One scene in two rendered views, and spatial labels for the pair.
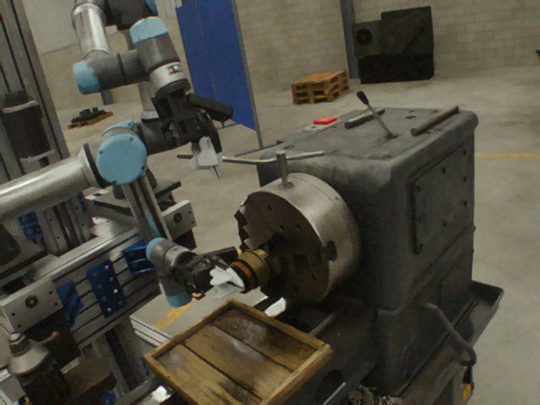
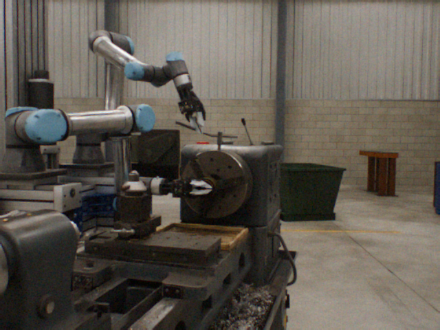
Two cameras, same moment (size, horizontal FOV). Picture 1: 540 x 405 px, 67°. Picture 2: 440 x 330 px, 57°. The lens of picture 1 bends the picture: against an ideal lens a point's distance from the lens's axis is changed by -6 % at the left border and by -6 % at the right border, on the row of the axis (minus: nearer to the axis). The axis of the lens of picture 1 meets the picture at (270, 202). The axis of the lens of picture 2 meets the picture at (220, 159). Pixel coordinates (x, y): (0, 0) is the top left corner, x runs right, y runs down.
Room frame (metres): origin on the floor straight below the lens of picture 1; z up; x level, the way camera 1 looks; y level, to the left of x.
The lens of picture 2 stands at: (-0.64, 0.98, 1.29)
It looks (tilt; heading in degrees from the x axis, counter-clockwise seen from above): 3 degrees down; 327
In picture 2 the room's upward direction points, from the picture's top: 1 degrees clockwise
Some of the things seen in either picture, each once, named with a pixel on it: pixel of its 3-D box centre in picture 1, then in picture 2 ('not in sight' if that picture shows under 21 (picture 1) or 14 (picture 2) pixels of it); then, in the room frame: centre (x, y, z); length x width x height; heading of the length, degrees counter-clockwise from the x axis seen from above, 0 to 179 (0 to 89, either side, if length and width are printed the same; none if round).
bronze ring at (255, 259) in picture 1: (251, 270); (206, 187); (0.88, 0.07, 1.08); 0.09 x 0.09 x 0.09; 43
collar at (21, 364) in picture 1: (24, 354); (133, 185); (0.62, 0.50, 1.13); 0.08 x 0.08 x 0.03
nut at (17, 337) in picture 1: (17, 341); (133, 175); (0.62, 0.50, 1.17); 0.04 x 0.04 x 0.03
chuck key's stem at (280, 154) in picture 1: (283, 174); (219, 144); (0.96, -0.04, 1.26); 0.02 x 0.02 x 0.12; 0
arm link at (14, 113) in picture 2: not in sight; (23, 126); (1.02, 0.77, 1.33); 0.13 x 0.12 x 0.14; 17
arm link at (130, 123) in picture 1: (124, 143); (89, 128); (1.39, 0.43, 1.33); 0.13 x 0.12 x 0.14; 106
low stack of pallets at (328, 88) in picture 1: (321, 86); not in sight; (9.04, -1.50, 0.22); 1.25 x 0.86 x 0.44; 148
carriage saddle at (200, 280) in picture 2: not in sight; (148, 265); (0.53, 0.49, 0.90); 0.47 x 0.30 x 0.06; 40
